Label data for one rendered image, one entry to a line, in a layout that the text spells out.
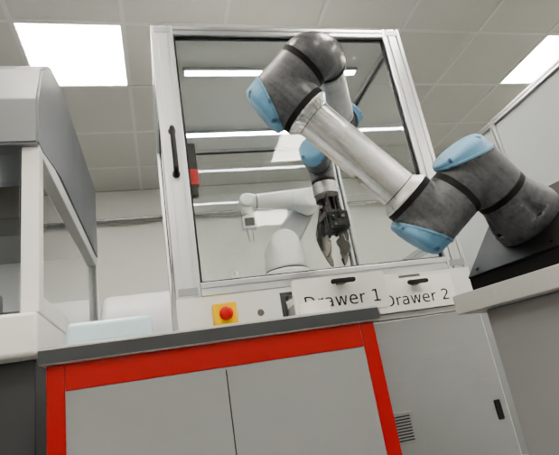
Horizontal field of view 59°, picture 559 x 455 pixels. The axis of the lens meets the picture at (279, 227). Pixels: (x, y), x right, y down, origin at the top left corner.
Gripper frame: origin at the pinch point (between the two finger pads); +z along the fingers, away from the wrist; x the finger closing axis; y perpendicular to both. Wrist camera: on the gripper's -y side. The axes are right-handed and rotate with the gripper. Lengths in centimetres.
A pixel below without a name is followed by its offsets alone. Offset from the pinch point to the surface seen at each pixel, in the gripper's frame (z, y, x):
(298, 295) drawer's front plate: 8.3, -1.0, -13.3
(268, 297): 4.8, -17.4, -18.5
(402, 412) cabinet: 45, -17, 17
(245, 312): 8.7, -17.3, -26.6
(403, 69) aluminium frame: -82, -19, 52
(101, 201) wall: -167, -339, -100
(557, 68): -103, -47, 162
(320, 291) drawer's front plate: 7.7, -1.0, -6.6
